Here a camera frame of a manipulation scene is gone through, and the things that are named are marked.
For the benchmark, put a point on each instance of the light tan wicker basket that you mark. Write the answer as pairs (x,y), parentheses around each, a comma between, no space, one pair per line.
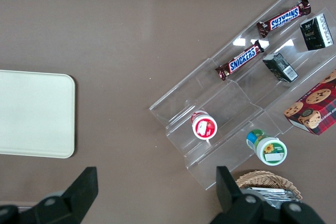
(262,179)

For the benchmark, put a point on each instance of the aluminium foil tray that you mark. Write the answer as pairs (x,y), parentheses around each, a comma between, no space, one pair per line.
(273,195)

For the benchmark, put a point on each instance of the brown Snickers bar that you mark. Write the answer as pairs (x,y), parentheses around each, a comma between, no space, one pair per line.
(241,60)
(284,18)

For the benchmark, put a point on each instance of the cream plastic serving tray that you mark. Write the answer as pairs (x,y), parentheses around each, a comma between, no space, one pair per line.
(34,113)

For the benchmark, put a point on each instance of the black box with white side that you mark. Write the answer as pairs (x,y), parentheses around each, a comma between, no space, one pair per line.
(316,32)

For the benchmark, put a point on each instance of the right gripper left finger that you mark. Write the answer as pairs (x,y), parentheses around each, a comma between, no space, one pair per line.
(71,205)

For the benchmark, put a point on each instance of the red lid yoghurt cup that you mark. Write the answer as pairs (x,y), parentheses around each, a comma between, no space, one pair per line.
(204,128)

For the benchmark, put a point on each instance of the red tartan cookie box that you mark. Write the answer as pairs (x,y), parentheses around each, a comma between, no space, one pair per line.
(315,106)

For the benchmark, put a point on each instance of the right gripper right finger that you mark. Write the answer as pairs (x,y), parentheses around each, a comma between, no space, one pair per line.
(236,208)

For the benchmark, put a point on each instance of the green sunflower yoghurt cup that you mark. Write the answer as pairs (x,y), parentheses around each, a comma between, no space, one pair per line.
(270,151)

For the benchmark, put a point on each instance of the clear acrylic stepped rack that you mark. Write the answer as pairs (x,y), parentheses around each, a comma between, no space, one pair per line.
(231,103)

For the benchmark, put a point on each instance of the dark green drink carton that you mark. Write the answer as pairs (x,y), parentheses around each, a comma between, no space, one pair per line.
(279,68)

